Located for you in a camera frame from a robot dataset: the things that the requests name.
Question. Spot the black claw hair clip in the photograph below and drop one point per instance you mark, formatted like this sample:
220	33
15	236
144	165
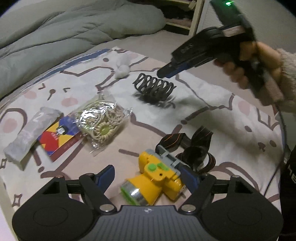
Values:
153	89

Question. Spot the wooden bedside shelf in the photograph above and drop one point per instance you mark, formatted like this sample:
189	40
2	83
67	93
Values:
182	17

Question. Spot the grey-green duvet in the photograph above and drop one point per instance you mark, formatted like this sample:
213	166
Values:
49	41

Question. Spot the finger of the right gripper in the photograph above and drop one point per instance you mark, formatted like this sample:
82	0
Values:
172	69

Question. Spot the grey packet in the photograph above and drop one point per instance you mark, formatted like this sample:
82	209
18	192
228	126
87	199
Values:
16	151

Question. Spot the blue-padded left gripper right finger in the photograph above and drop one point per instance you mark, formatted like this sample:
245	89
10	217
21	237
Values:
200	187

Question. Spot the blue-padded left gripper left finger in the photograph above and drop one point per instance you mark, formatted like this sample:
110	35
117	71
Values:
93	188

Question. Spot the yellow headlamp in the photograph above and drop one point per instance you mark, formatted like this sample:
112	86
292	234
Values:
158	174

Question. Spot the cartoon print blanket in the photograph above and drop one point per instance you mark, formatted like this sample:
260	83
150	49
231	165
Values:
245	140

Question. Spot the red blue yellow booklet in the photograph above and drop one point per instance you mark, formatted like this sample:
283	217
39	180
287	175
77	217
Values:
59	137

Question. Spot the bag of beige hair ties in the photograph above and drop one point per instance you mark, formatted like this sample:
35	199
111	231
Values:
100	120

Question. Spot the white fluffy mesh puff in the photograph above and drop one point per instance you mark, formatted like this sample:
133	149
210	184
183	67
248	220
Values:
122	69

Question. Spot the fuzzy beige sleeve forearm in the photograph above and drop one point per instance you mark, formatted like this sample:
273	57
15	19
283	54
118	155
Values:
280	65

